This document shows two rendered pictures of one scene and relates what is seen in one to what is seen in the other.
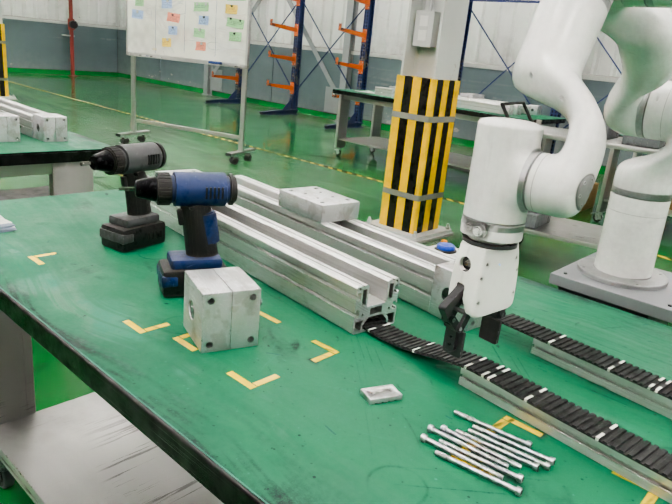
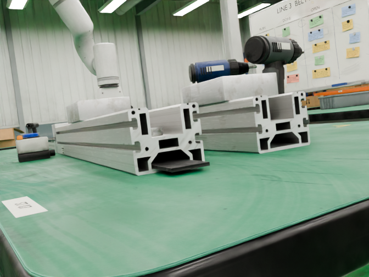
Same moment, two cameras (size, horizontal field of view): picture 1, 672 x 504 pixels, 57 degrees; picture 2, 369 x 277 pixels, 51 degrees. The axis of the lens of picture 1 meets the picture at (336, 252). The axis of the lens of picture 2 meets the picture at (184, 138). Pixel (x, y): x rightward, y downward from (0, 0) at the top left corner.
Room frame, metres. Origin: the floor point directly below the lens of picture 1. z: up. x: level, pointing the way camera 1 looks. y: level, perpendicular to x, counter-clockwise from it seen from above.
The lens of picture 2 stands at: (2.17, 0.50, 0.85)
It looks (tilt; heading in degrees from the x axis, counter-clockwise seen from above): 3 degrees down; 198
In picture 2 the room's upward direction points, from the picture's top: 7 degrees counter-clockwise
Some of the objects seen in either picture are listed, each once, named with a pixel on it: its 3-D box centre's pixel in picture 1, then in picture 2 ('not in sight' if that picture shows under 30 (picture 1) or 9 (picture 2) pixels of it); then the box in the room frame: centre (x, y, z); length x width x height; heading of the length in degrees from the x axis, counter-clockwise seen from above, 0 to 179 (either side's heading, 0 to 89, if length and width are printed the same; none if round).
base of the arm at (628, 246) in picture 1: (630, 235); not in sight; (1.34, -0.64, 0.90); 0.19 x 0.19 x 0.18
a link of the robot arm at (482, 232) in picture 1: (491, 228); (108, 82); (0.83, -0.21, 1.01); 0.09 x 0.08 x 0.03; 132
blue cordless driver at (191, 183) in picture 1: (177, 232); (227, 97); (1.06, 0.28, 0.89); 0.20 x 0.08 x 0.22; 114
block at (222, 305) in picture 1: (228, 307); not in sight; (0.89, 0.16, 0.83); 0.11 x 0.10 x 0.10; 120
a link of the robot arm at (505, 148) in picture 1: (505, 169); (105, 61); (0.83, -0.21, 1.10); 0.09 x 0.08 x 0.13; 50
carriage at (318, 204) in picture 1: (317, 209); (98, 116); (1.40, 0.05, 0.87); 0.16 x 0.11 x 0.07; 42
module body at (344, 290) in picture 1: (246, 239); (177, 128); (1.27, 0.19, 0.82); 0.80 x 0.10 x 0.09; 42
